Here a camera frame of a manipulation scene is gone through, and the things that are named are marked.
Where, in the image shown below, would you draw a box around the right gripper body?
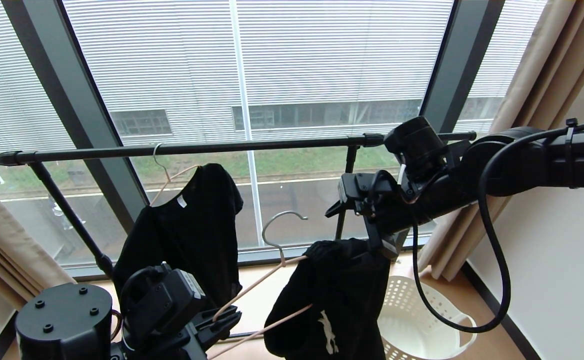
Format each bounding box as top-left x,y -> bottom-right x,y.
364,190 -> 453,261

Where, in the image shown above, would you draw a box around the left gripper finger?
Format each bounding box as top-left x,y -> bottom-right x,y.
199,312 -> 243,343
194,306 -> 240,326

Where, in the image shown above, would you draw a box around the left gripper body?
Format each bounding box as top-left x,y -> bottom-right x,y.
122,325 -> 210,360

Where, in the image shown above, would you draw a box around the pink clothes hanger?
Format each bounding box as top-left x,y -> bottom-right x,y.
207,211 -> 313,360
149,143 -> 203,207

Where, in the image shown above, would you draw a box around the black garment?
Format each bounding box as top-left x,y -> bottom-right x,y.
112,163 -> 244,311

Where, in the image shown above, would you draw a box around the black drawstring shorts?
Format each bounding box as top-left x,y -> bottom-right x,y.
263,238 -> 392,360

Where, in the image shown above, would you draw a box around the white laundry basket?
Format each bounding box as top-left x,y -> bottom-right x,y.
377,275 -> 478,360

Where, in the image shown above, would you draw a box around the black clothes rack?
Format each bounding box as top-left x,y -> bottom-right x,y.
0,131 -> 477,342

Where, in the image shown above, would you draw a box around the window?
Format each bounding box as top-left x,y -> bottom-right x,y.
0,0 -> 548,278

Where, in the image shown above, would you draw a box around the beige curtain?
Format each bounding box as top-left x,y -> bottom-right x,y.
0,170 -> 75,311
417,0 -> 584,282

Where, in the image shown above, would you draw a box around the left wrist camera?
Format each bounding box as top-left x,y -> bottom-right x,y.
119,263 -> 207,346

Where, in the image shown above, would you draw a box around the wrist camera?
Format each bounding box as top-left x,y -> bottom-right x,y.
119,263 -> 207,346
324,171 -> 399,218

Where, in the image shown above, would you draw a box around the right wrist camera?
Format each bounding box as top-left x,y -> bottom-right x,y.
324,171 -> 399,218

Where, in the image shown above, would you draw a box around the black cable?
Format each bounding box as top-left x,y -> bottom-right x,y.
119,265 -> 173,321
411,117 -> 584,334

